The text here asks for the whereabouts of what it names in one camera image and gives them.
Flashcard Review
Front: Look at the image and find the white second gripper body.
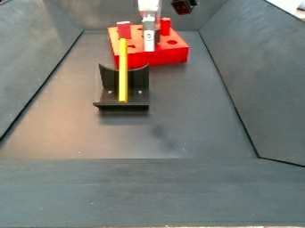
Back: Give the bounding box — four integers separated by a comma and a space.
136, 0, 162, 17

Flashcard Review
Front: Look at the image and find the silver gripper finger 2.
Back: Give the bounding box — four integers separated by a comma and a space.
142, 14, 155, 52

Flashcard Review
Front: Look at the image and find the yellow two-pronged square-circle object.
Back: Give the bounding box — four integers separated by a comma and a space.
119, 38, 127, 102

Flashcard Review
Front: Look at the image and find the red fixture block with holes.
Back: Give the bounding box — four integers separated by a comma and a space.
105, 24, 191, 70

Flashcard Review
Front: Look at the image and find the black curved regrasp stand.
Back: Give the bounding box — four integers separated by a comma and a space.
92, 65, 150, 110

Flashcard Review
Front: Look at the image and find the red star peg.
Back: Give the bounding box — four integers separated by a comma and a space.
159, 17, 171, 36

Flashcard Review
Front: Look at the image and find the pink rectangular peg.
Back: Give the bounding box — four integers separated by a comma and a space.
116, 20, 131, 39

